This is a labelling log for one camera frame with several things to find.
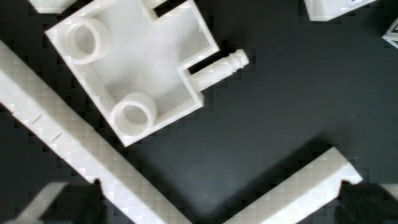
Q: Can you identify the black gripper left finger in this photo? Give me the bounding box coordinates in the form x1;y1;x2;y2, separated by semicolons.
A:
10;180;106;224

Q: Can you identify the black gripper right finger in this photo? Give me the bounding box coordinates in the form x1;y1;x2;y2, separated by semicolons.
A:
334;181;398;224

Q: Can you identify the white chair seat plate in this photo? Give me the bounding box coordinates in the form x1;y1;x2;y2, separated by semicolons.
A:
46;0;248;145

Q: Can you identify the white chair leg with tag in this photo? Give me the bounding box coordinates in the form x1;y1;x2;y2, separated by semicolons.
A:
303;0;376;22

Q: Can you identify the white U-shaped fence frame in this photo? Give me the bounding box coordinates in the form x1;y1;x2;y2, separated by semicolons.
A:
0;40;398;224

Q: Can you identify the white chair back frame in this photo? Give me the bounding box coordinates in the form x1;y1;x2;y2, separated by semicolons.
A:
28;0;76;14

